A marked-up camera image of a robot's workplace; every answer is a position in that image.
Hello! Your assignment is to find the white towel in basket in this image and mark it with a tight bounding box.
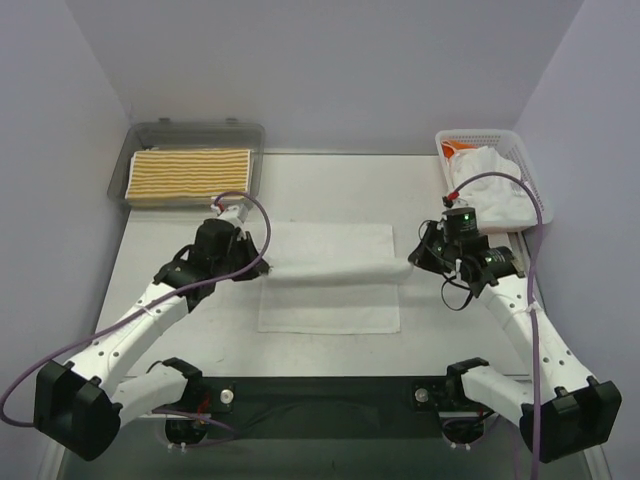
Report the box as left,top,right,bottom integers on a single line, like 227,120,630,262
446,144,537,230

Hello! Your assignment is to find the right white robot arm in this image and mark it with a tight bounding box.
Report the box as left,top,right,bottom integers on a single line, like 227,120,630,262
409,213,622,463

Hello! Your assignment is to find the aluminium frame rail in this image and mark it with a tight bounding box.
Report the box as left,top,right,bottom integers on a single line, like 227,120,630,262
509,232,596,416

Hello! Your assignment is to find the orange cloth in basket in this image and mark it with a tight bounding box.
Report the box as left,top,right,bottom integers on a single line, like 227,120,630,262
440,139,467,161

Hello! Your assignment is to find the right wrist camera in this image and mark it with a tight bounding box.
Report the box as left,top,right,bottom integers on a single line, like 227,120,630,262
441,192,479,243

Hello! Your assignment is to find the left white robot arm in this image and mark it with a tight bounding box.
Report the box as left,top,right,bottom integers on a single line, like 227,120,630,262
33,211,269,461

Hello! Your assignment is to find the clear grey plastic container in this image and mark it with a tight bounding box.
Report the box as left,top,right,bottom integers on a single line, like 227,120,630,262
107,119,265,209

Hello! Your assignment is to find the plain white towel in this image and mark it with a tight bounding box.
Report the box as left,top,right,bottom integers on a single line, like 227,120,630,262
258,222,413,335

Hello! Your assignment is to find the white plastic basket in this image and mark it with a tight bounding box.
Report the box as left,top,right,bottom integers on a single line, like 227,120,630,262
435,129,553,233

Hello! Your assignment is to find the yellow white striped towel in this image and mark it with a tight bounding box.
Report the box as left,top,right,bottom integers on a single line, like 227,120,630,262
124,148,252,202

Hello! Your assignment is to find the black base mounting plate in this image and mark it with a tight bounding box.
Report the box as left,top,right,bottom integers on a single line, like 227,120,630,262
165,376,491,414

